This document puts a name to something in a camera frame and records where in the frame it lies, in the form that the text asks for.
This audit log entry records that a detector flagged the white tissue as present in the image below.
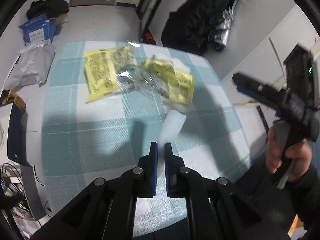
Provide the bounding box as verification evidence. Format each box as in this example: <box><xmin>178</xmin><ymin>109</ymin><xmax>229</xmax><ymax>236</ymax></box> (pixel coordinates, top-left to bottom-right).
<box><xmin>152</xmin><ymin>53</ymin><xmax>191</xmax><ymax>74</ymax></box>

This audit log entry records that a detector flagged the person's right hand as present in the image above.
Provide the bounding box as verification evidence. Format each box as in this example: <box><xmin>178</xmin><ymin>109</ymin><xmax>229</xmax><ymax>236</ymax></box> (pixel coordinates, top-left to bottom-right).
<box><xmin>266</xmin><ymin>127</ymin><xmax>312</xmax><ymax>182</ymax></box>

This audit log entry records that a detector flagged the white wardrobe cabinet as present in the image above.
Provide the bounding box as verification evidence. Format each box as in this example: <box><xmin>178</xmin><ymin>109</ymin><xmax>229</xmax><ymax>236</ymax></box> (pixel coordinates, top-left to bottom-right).
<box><xmin>222</xmin><ymin>5</ymin><xmax>319</xmax><ymax>105</ymax></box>

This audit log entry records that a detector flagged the silver folded umbrella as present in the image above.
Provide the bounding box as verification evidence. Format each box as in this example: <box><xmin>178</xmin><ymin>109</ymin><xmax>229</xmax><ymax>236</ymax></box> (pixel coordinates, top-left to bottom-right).
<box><xmin>208</xmin><ymin>6</ymin><xmax>235</xmax><ymax>52</ymax></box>

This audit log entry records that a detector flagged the teal checkered tablecloth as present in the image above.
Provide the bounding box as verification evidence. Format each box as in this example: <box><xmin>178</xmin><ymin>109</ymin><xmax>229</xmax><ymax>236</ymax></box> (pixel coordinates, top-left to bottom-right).
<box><xmin>41</xmin><ymin>41</ymin><xmax>251</xmax><ymax>213</ymax></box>

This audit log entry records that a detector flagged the black hanging coat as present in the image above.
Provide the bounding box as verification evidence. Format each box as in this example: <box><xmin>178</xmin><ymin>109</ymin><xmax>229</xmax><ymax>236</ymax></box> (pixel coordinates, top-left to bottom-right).
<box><xmin>161</xmin><ymin>0</ymin><xmax>234</xmax><ymax>56</ymax></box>

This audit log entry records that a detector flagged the white paper piece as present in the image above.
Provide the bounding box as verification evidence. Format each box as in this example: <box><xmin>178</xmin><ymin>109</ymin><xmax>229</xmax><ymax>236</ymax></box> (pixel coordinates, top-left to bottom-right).
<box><xmin>157</xmin><ymin>109</ymin><xmax>187</xmax><ymax>146</ymax></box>

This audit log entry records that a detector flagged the yellow snack wrapper right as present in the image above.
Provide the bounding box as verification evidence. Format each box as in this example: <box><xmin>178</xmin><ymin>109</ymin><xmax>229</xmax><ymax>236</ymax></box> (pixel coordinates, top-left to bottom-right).
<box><xmin>139</xmin><ymin>59</ymin><xmax>194</xmax><ymax>105</ymax></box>

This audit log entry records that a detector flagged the yellow snack wrapper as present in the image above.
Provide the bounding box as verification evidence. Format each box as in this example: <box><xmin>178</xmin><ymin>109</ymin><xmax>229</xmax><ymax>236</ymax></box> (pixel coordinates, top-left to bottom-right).
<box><xmin>139</xmin><ymin>59</ymin><xmax>194</xmax><ymax>105</ymax></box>
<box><xmin>84</xmin><ymin>44</ymin><xmax>137</xmax><ymax>102</ymax></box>

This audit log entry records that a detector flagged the white box side table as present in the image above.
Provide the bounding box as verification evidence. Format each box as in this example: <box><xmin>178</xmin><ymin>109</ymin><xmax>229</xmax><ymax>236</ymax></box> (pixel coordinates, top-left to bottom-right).
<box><xmin>1</xmin><ymin>102</ymin><xmax>29</xmax><ymax>166</ymax></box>

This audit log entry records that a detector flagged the yellow snack wrapper left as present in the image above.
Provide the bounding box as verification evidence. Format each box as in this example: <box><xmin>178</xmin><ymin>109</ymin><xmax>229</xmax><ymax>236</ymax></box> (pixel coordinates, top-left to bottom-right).
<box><xmin>84</xmin><ymin>44</ymin><xmax>137</xmax><ymax>102</ymax></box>

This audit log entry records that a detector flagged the brown slipper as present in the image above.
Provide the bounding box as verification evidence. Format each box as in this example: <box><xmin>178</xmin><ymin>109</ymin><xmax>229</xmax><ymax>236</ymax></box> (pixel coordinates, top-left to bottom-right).
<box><xmin>1</xmin><ymin>93</ymin><xmax>26</xmax><ymax>112</ymax></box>

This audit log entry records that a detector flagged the grey plastic mailer bag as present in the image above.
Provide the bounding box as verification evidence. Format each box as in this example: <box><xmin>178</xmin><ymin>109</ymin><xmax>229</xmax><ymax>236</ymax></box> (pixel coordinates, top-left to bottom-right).
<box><xmin>3</xmin><ymin>41</ymin><xmax>56</xmax><ymax>91</ymax></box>

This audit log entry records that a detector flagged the blue cardboard box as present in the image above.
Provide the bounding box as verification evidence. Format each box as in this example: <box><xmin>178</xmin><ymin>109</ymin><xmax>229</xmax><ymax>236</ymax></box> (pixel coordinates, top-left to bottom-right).
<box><xmin>19</xmin><ymin>14</ymin><xmax>56</xmax><ymax>45</ymax></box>

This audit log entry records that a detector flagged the black clothes pile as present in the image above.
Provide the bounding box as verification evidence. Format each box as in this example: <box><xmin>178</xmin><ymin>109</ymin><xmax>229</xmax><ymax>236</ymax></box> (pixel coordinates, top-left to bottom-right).
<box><xmin>26</xmin><ymin>0</ymin><xmax>69</xmax><ymax>20</ymax></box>

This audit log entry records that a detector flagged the black sliding door frame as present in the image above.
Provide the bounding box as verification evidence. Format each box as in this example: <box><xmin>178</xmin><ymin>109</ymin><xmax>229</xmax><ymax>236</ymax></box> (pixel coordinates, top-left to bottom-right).
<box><xmin>136</xmin><ymin>0</ymin><xmax>162</xmax><ymax>45</ymax></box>

